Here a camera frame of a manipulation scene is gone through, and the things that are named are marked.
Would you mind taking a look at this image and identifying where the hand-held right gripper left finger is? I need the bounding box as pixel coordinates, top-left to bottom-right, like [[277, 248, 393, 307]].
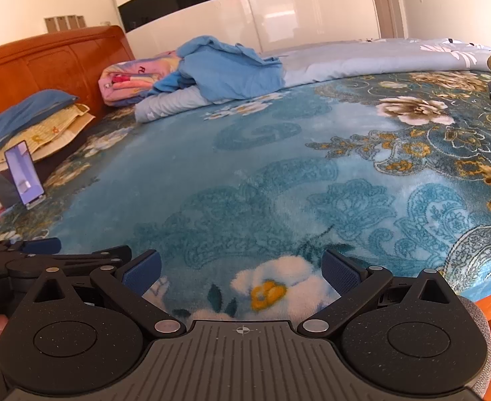
[[13, 250, 187, 337]]

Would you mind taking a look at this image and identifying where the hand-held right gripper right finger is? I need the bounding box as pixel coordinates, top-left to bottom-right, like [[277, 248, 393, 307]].
[[297, 249, 469, 338]]

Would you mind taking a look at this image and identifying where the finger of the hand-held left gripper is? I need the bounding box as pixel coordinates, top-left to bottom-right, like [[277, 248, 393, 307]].
[[0, 237, 62, 260], [57, 246, 132, 275]]

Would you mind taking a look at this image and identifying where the light blue shirt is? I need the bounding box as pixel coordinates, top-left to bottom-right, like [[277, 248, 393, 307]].
[[177, 35, 285, 103]]

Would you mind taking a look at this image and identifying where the clear phone stand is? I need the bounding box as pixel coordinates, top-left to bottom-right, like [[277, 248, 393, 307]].
[[23, 194, 48, 211]]

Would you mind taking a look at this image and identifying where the dark grey cloth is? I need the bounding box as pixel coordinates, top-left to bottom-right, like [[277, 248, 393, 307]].
[[0, 173, 20, 210]]

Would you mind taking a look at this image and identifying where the smartphone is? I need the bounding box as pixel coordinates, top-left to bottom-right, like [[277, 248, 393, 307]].
[[4, 140, 45, 206]]

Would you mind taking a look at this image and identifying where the yellow patterned pillow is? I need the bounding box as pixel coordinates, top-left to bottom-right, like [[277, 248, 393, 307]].
[[1, 104, 91, 153]]

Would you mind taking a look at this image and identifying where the blue pillow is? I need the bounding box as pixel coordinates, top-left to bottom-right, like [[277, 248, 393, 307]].
[[0, 89, 80, 151]]

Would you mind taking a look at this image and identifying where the pink folded quilt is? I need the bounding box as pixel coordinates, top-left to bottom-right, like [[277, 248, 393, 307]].
[[98, 49, 184, 107]]

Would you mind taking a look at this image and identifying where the bright blue garment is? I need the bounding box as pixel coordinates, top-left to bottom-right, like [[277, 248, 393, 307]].
[[147, 69, 196, 97]]

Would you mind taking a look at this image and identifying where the orange wooden headboard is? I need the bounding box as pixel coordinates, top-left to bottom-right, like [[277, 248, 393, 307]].
[[0, 25, 136, 235]]

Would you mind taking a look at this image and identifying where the grey-blue duvet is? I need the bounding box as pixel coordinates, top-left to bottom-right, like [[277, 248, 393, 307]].
[[134, 37, 491, 124]]

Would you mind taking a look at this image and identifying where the white glossy wardrobe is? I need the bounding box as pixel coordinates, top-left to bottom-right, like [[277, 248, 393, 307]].
[[103, 0, 396, 57]]

